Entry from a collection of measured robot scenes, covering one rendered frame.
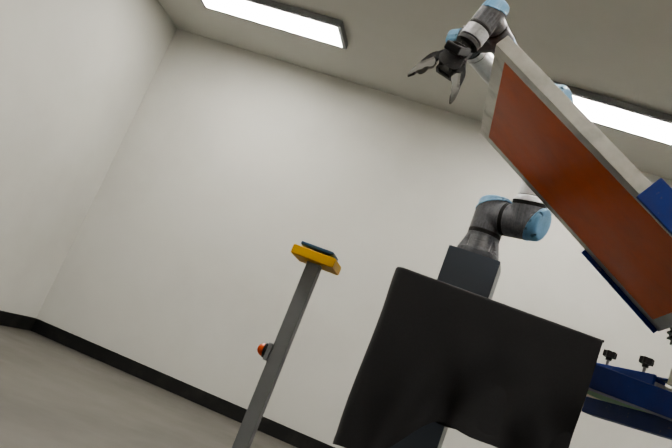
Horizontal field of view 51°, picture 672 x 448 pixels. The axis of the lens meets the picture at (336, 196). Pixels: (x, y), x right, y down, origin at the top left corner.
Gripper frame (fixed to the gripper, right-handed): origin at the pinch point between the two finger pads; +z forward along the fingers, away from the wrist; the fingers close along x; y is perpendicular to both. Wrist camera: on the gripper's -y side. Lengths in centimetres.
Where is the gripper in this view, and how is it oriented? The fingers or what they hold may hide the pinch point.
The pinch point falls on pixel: (428, 89)
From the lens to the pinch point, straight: 204.0
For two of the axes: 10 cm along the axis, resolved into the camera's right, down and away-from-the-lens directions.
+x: -7.7, -5.7, 2.7
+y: 1.3, 2.8, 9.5
